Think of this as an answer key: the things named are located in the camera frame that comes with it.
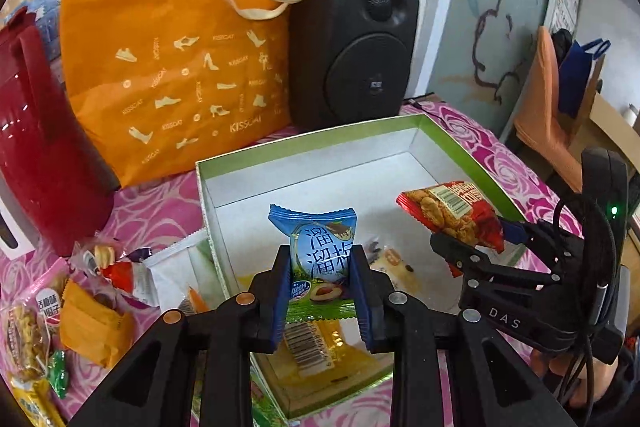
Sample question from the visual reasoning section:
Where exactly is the orange chair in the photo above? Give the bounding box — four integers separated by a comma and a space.
514, 26, 582, 192

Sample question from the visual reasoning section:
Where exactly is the blue bag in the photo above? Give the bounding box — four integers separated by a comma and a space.
559, 38, 611, 118

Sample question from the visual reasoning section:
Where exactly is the person's right hand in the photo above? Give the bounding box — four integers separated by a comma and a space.
529, 349, 618, 407

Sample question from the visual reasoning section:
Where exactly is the red peanut snack packet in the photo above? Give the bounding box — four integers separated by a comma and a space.
396, 180, 504, 254

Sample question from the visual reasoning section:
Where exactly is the white foil packet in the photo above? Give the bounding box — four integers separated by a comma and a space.
143, 229, 224, 314

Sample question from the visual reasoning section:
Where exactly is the red thermos jug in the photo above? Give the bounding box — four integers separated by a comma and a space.
1, 7, 114, 257

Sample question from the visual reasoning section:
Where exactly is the red candy wrapper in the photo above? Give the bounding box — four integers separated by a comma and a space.
101, 259, 134, 295

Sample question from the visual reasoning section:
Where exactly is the orange tote bag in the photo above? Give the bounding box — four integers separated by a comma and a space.
60, 0, 301, 187

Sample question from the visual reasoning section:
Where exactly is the large yellow chip bag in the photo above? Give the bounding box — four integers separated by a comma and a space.
10, 378, 65, 427

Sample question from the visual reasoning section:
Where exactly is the orange snack packet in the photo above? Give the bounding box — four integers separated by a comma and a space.
60, 280, 136, 369

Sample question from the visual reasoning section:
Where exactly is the green candy packet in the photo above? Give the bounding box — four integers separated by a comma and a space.
47, 350, 70, 400

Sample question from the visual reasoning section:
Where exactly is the white coffee cup box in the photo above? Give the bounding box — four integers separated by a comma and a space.
0, 181, 39, 260

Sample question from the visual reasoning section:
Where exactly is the black speaker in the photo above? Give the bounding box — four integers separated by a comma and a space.
288, 0, 419, 130

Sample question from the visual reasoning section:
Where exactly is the pink plum melon-seed bag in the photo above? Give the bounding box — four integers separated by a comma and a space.
1, 258, 70, 381

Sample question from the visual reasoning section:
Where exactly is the green gift box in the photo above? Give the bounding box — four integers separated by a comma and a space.
195, 113, 527, 422

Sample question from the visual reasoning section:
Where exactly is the blue plum snack packet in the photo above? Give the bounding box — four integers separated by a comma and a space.
268, 205, 357, 323

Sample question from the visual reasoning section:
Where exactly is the yellow barcode snack bag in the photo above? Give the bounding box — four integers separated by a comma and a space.
257, 319, 393, 411

